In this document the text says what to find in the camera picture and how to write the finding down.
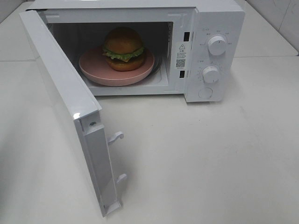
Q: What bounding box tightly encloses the round door release button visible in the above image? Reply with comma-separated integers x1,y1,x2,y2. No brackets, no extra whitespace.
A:
199,88,213,99

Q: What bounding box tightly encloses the burger with lettuce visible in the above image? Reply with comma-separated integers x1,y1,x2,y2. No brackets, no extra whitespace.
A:
102,27,146,71

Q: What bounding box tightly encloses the white microwave door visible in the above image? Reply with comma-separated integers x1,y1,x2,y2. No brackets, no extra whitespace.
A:
20,10,127,217

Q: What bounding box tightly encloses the pink round plate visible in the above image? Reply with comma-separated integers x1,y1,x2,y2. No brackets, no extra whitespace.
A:
79,46,155,86

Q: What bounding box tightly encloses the glass microwave turntable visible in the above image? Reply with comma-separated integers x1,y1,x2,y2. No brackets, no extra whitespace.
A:
151,56,163,74

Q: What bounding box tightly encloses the white warning label sticker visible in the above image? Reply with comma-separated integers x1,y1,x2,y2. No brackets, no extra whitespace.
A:
175,42,187,69

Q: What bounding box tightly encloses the lower white control knob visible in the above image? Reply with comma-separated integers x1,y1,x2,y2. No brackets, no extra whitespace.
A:
202,66,221,84

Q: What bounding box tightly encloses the white control knob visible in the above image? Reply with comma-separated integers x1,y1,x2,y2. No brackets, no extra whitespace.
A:
202,66,221,84
207,34,227,56

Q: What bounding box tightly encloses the white microwave oven body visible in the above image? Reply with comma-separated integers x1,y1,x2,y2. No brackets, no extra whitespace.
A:
26,0,245,102

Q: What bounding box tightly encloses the upper white control knob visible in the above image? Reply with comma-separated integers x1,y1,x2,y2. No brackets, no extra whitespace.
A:
207,34,227,56

